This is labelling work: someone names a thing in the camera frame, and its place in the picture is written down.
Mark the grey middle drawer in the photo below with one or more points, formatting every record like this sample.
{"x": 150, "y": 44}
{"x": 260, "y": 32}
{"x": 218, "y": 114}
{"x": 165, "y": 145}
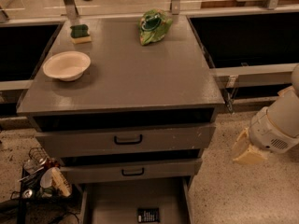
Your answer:
{"x": 131, "y": 171}

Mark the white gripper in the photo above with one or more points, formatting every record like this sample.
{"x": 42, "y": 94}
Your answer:
{"x": 265, "y": 133}

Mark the white paper bowl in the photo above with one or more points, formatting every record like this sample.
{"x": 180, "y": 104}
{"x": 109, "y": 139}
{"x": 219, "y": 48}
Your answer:
{"x": 67, "y": 66}

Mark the green yellow sponge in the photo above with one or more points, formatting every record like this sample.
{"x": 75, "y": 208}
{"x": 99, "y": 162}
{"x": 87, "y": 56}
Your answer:
{"x": 80, "y": 34}

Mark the grey drawer cabinet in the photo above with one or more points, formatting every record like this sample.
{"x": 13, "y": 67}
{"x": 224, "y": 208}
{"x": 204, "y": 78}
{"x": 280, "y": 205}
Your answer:
{"x": 128, "y": 86}

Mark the white cup in rack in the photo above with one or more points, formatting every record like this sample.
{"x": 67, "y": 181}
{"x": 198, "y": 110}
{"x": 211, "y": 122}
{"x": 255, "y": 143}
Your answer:
{"x": 47, "y": 180}

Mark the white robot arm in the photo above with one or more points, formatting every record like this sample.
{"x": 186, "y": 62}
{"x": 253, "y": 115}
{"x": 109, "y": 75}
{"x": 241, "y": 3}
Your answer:
{"x": 288, "y": 99}

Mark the grey open bottom drawer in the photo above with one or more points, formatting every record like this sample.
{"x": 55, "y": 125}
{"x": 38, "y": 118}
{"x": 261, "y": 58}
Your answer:
{"x": 118, "y": 202}

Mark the grey top drawer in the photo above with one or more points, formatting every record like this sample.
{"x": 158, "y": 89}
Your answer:
{"x": 107, "y": 142}

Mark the green chip bag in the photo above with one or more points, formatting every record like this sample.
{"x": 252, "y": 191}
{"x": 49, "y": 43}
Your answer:
{"x": 153, "y": 26}

